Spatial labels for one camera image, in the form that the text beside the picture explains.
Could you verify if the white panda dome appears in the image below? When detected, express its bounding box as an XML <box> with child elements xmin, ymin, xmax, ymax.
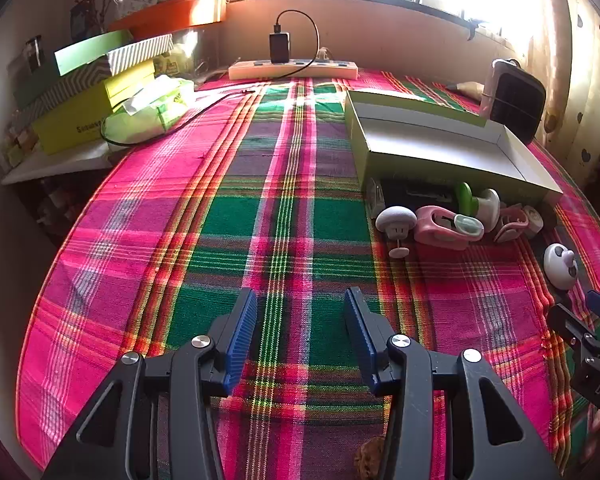
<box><xmin>543</xmin><ymin>243</ymin><xmax>579</xmax><ymax>291</ymax></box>

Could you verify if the small white bottle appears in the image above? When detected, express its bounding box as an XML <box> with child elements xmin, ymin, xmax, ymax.
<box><xmin>522</xmin><ymin>205</ymin><xmax>545</xmax><ymax>240</ymax></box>

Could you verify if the pink black heater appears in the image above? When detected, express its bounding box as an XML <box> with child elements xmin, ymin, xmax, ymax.
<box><xmin>480</xmin><ymin>59</ymin><xmax>547</xmax><ymax>146</ymax></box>

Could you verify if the black charger adapter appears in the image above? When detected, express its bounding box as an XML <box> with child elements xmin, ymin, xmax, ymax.
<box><xmin>269</xmin><ymin>32</ymin><xmax>291</xmax><ymax>64</ymax></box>

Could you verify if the flat green box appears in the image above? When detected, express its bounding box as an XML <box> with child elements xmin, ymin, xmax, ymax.
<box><xmin>12</xmin><ymin>29</ymin><xmax>133</xmax><ymax>106</ymax></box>

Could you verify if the heart print curtain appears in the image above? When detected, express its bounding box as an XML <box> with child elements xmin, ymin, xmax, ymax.
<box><xmin>510</xmin><ymin>0</ymin><xmax>600</xmax><ymax>186</ymax></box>

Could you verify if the white mushroom-shaped toy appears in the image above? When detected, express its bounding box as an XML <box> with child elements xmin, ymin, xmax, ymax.
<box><xmin>375</xmin><ymin>206</ymin><xmax>417</xmax><ymax>260</ymax></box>

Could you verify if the green white spool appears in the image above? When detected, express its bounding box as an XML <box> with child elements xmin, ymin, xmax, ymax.
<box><xmin>455</xmin><ymin>181</ymin><xmax>501</xmax><ymax>233</ymax></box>

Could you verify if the white power strip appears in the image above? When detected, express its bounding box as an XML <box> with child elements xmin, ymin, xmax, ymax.
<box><xmin>228</xmin><ymin>58</ymin><xmax>359</xmax><ymax>81</ymax></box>

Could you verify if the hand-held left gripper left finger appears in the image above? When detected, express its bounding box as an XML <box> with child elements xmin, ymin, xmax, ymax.
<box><xmin>40</xmin><ymin>287</ymin><xmax>259</xmax><ymax>480</ymax></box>

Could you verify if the pink clipper with green pad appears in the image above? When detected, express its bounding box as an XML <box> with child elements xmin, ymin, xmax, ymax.
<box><xmin>414</xmin><ymin>205</ymin><xmax>483</xmax><ymax>251</ymax></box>

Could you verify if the white shelf board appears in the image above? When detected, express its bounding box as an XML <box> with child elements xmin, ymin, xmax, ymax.
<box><xmin>0</xmin><ymin>140</ymin><xmax>126</xmax><ymax>186</ymax></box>

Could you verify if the orange box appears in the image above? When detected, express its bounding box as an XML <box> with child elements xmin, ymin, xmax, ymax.
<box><xmin>107</xmin><ymin>0</ymin><xmax>227</xmax><ymax>40</ymax></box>

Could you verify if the pink green plaid cloth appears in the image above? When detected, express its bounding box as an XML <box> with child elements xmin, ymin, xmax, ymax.
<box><xmin>15</xmin><ymin>67</ymin><xmax>600</xmax><ymax>480</ymax></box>

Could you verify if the black charger cable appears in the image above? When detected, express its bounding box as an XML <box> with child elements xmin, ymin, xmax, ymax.
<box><xmin>99</xmin><ymin>9</ymin><xmax>322</xmax><ymax>147</ymax></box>

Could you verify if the yellow-green box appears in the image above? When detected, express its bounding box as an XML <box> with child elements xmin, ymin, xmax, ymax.
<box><xmin>31</xmin><ymin>60</ymin><xmax>156</xmax><ymax>155</ymax></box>

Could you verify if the green white cardboard box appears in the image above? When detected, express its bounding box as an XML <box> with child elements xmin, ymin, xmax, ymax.
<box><xmin>343</xmin><ymin>89</ymin><xmax>565</xmax><ymax>207</ymax></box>

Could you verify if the beige cone pouch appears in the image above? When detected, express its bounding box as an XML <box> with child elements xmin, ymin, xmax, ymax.
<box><xmin>445</xmin><ymin>81</ymin><xmax>483</xmax><ymax>100</ymax></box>

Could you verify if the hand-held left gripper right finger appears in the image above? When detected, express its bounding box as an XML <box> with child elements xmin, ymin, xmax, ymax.
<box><xmin>343</xmin><ymin>286</ymin><xmax>563</xmax><ymax>480</ymax></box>

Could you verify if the green tissue pack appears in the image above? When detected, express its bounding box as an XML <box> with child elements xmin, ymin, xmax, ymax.
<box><xmin>101</xmin><ymin>75</ymin><xmax>197</xmax><ymax>147</ymax></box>

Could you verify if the brown walnut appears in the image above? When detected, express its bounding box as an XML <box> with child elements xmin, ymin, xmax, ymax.
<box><xmin>354</xmin><ymin>437</ymin><xmax>388</xmax><ymax>480</ymax></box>

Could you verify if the black power bank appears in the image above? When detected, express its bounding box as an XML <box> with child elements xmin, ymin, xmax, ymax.
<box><xmin>380</xmin><ymin>176</ymin><xmax>461</xmax><ymax>218</ymax></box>

